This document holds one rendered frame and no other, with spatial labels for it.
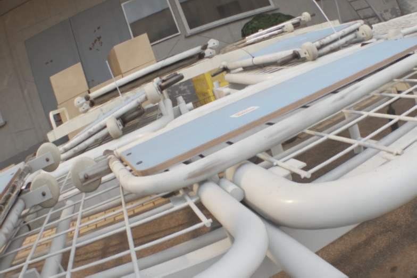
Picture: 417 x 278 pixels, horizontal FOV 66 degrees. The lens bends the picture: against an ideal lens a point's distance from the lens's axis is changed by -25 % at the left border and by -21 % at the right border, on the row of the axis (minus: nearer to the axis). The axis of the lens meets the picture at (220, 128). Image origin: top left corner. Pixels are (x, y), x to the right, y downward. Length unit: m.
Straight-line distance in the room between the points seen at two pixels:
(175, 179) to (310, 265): 0.21
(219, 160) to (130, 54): 3.72
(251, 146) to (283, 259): 0.19
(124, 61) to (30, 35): 3.10
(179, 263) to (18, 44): 6.54
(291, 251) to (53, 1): 6.65
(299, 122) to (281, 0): 6.91
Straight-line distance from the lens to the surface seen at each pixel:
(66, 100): 4.03
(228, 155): 0.45
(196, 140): 0.54
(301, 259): 0.29
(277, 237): 0.34
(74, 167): 0.68
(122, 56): 4.12
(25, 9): 6.94
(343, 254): 1.10
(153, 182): 0.45
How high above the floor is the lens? 0.63
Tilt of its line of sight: 10 degrees down
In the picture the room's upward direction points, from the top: 21 degrees counter-clockwise
